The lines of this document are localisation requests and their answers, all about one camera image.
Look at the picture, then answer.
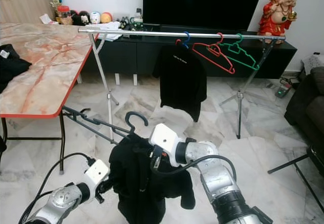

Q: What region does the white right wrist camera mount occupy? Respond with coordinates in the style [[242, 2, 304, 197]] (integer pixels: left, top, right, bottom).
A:
[[149, 123, 183, 154]]

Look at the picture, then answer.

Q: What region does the black T-shirt white print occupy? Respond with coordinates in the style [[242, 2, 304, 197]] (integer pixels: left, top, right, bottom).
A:
[[152, 43, 208, 122]]

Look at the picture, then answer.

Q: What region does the red plastic hanger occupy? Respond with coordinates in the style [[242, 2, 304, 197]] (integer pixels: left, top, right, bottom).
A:
[[192, 32, 236, 75]]

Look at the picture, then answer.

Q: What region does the green plastic hanger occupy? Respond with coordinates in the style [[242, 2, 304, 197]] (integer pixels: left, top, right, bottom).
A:
[[220, 33, 260, 71]]

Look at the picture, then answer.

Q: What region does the blue plastic hanger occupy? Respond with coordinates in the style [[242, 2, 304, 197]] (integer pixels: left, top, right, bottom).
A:
[[182, 31, 192, 48]]

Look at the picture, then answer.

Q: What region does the light wood cabinet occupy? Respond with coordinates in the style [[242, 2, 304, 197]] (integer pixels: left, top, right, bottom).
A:
[[0, 0, 54, 24]]

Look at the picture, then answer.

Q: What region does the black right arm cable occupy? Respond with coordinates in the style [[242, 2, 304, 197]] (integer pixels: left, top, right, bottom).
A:
[[152, 155, 237, 180]]

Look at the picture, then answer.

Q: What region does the black TV console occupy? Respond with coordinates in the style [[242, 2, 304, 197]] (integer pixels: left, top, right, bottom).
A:
[[91, 24, 298, 79]]

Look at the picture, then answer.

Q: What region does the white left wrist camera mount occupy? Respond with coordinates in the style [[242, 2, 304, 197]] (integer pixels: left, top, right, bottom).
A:
[[84, 159, 110, 187]]

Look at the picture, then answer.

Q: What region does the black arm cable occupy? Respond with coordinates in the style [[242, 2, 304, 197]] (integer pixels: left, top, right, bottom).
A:
[[20, 152, 97, 222], [152, 155, 237, 180]]

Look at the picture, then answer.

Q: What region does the dark navy garment yellow logo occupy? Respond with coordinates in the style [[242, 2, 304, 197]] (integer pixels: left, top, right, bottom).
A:
[[0, 43, 33, 154], [109, 131, 196, 224]]

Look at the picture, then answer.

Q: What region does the side table white lace cloth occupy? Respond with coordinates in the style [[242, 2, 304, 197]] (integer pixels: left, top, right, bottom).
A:
[[301, 52, 324, 75]]

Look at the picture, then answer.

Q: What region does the dark brown sofa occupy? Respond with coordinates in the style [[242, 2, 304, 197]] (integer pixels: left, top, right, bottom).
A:
[[283, 66, 324, 164]]

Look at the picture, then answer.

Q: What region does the round black toy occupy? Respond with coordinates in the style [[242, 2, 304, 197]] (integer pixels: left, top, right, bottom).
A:
[[71, 11, 91, 26]]

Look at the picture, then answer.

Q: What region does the white paper stack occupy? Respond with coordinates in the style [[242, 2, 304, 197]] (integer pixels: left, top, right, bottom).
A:
[[94, 22, 125, 41]]

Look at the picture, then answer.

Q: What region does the red laughing Buddha statue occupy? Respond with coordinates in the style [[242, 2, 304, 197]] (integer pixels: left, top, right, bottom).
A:
[[257, 0, 298, 36]]

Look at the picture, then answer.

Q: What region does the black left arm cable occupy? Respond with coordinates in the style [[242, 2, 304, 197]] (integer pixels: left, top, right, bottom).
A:
[[20, 152, 97, 222]]

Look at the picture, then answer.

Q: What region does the large black television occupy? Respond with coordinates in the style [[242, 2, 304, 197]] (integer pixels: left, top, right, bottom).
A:
[[143, 0, 267, 30]]

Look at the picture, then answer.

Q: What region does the round orange toy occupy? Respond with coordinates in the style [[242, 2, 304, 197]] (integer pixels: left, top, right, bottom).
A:
[[100, 12, 113, 24]]

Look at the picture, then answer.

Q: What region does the clear jar red lid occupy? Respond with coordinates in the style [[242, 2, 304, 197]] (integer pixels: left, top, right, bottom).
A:
[[57, 5, 71, 25]]

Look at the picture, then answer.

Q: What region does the floor power strip with cables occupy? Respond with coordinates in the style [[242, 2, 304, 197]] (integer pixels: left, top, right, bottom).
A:
[[273, 76, 293, 98]]

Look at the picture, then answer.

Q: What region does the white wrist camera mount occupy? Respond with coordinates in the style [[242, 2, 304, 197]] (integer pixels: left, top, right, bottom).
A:
[[149, 123, 183, 154], [84, 159, 110, 187]]

